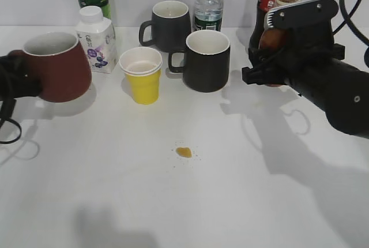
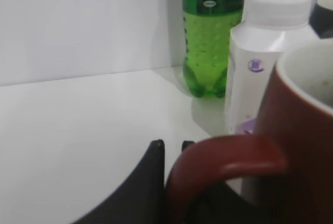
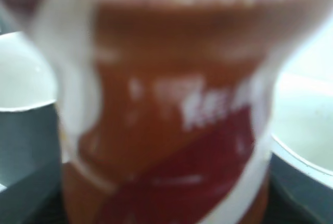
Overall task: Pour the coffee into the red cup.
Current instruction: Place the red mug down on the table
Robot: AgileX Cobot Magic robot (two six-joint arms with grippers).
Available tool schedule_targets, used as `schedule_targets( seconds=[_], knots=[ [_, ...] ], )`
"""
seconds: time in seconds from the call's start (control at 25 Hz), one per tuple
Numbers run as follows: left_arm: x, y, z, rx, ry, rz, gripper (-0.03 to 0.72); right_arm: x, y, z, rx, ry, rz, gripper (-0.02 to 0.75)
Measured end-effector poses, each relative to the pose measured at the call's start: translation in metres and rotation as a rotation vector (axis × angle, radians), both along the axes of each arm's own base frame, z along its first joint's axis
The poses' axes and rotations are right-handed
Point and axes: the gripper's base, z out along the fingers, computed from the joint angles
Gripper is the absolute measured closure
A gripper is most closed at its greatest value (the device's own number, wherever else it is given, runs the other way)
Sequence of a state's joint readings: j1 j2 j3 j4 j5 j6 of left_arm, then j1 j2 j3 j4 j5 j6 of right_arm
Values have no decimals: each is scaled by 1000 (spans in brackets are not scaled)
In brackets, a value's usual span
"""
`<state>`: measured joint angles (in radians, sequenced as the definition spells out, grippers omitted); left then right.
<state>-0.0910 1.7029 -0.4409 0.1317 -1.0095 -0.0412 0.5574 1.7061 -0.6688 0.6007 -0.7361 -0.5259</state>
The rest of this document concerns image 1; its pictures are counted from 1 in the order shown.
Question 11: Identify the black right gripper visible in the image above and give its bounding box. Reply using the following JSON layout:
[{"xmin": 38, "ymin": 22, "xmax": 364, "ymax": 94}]
[{"xmin": 242, "ymin": 29, "xmax": 345, "ymax": 87}]

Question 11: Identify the red ceramic mug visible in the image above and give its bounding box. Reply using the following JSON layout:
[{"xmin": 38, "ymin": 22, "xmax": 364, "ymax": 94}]
[{"xmin": 8, "ymin": 32, "xmax": 92, "ymax": 103}]

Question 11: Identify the white yogurt carton bottle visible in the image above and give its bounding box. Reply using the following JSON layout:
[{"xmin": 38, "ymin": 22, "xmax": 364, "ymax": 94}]
[{"xmin": 76, "ymin": 6, "xmax": 118, "ymax": 74}]

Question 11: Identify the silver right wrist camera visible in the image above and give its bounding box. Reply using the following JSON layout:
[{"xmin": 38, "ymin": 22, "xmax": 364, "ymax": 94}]
[{"xmin": 263, "ymin": 0, "xmax": 339, "ymax": 30}]

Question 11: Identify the black mug front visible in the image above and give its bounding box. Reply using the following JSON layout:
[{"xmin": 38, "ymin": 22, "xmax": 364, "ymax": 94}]
[{"xmin": 168, "ymin": 29, "xmax": 231, "ymax": 93}]

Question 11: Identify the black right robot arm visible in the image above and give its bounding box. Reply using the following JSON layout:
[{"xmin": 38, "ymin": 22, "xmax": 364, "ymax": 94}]
[{"xmin": 242, "ymin": 30, "xmax": 368, "ymax": 138}]

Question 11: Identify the clear water bottle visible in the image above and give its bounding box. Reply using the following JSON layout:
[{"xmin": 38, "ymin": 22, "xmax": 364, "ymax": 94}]
[{"xmin": 193, "ymin": 0, "xmax": 224, "ymax": 31}]

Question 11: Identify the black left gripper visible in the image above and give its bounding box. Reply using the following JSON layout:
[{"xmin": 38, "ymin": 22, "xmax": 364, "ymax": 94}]
[{"xmin": 1, "ymin": 50, "xmax": 43, "ymax": 101}]

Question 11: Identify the brown coffee spill drop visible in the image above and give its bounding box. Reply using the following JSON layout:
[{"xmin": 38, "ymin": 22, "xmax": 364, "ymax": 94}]
[{"xmin": 176, "ymin": 147, "xmax": 192, "ymax": 158}]

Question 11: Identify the cola bottle red label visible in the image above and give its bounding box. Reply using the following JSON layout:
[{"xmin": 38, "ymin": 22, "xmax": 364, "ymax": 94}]
[{"xmin": 248, "ymin": 0, "xmax": 275, "ymax": 59}]

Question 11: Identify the yellow paper cup stack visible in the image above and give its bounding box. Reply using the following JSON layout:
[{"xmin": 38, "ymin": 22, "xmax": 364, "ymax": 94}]
[{"xmin": 119, "ymin": 47, "xmax": 163, "ymax": 105}]

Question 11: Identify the dark grey mug rear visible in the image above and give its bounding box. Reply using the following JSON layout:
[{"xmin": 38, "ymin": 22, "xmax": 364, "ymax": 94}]
[{"xmin": 138, "ymin": 1, "xmax": 191, "ymax": 52}]

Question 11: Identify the brown Nescafe coffee bottle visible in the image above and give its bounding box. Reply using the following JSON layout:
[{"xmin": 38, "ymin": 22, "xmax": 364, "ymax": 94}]
[{"xmin": 259, "ymin": 0, "xmax": 300, "ymax": 51}]

